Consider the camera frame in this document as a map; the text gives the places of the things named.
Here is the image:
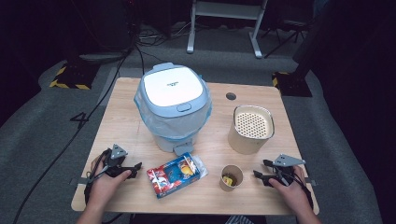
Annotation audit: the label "black tripod stand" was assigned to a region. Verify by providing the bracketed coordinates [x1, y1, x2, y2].
[261, 18, 313, 60]

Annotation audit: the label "food scraps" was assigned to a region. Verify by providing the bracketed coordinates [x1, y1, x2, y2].
[222, 173, 238, 188]

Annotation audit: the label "translucent blue bin liner bag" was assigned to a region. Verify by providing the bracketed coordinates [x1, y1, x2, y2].
[134, 78, 213, 142]

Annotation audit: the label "right hand-held gripper black cable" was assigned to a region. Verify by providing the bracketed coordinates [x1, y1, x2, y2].
[291, 171, 314, 210]

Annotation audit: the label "person's striped clothing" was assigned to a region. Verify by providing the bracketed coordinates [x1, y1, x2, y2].
[224, 215, 255, 224]

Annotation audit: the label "long black floor cable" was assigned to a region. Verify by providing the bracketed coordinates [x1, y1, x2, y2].
[11, 43, 138, 224]

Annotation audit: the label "beige canister with perforated strainer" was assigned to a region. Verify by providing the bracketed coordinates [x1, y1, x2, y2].
[227, 105, 276, 156]

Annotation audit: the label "person's right hand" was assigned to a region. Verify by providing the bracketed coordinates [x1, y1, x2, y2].
[269, 165, 313, 217]

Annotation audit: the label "person's left hand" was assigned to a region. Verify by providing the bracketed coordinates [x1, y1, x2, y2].
[87, 157, 133, 209]

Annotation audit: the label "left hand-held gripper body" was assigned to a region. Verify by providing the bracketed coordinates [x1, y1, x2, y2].
[102, 144, 129, 177]

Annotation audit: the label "white metal stand frame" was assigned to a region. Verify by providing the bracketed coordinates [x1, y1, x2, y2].
[186, 0, 269, 60]

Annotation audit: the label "bundle of floor cables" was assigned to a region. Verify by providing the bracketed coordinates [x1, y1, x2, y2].
[136, 21, 195, 49]

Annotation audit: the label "blue and white pedal bin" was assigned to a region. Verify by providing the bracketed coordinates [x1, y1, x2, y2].
[134, 62, 213, 157]

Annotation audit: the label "colourful snack box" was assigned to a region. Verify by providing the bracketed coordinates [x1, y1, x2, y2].
[146, 152, 209, 200]

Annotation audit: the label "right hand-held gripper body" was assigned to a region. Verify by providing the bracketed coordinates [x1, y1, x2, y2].
[270, 153, 306, 186]

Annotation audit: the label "black yellow striped stand base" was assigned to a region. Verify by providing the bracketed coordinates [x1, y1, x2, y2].
[272, 71, 313, 98]
[49, 63, 95, 91]

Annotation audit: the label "brown paper cup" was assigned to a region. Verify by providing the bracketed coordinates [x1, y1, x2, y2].
[219, 164, 245, 192]

